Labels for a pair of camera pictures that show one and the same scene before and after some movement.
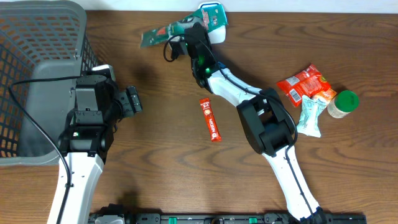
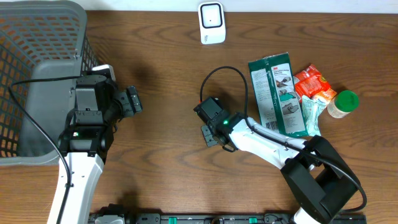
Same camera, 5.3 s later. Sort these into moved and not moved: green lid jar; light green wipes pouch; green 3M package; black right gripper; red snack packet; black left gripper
Moved: green 3M package; black right gripper
Not moved: light green wipes pouch; green lid jar; red snack packet; black left gripper
